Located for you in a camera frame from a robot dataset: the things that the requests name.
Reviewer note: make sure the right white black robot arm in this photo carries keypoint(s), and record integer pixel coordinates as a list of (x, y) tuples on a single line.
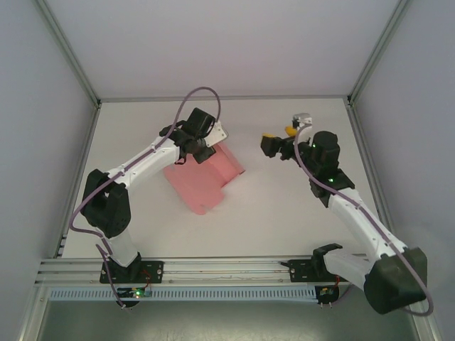
[(355, 220)]

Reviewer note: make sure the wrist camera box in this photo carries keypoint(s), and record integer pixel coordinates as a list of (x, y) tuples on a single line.
[(217, 133), (303, 120)]

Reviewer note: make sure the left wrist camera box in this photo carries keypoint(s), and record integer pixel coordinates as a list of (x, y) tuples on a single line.
[(217, 133)]

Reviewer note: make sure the aluminium frame post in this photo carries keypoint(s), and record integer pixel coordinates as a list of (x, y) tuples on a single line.
[(70, 53), (377, 53)]

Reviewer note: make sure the grey metal panel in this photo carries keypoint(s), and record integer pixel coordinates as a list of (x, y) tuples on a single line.
[(227, 323)]

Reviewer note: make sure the small green circuit board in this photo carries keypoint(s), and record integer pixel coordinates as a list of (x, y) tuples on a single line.
[(327, 292), (136, 293)]

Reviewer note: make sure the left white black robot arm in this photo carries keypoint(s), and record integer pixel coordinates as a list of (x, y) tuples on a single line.
[(149, 160)]

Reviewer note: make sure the aluminium table side rail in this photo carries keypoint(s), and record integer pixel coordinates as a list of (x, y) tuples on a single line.
[(360, 142), (88, 142)]

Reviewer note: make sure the aluminium lower frame bar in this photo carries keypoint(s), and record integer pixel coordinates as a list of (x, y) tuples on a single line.
[(33, 319), (428, 328)]

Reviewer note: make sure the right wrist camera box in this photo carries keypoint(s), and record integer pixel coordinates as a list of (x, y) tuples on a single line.
[(303, 120)]

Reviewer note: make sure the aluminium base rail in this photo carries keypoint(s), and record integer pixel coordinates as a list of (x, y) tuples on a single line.
[(231, 271)]

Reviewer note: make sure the pink paper box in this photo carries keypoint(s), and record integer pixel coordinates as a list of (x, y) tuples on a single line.
[(199, 184)]

